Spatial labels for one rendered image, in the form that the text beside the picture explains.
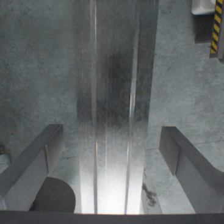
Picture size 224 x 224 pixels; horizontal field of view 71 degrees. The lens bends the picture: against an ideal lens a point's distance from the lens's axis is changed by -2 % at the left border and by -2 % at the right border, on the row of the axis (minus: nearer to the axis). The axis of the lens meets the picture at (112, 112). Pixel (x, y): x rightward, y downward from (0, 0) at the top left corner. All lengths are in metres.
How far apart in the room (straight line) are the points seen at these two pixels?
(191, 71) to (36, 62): 0.83
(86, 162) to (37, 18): 0.87
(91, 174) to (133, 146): 0.05
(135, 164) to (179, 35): 0.84
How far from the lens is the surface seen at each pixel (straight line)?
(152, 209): 0.69
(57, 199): 1.00
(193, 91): 1.00
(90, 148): 0.16
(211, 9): 0.88
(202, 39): 0.86
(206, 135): 1.14
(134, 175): 0.18
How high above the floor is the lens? 0.88
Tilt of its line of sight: 72 degrees down
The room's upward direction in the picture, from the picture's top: 180 degrees clockwise
